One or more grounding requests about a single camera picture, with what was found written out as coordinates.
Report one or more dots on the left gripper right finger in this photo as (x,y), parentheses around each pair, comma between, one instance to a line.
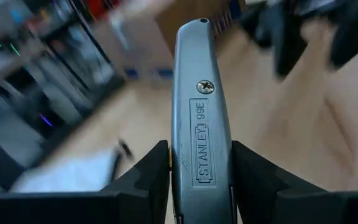
(259,193)

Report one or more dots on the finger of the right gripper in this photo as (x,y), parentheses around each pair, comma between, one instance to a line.
(287,53)
(350,40)

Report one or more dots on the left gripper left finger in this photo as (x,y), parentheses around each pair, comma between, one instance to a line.
(148,193)

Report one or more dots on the grey metal utility knife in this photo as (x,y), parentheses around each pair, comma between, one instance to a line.
(197,124)

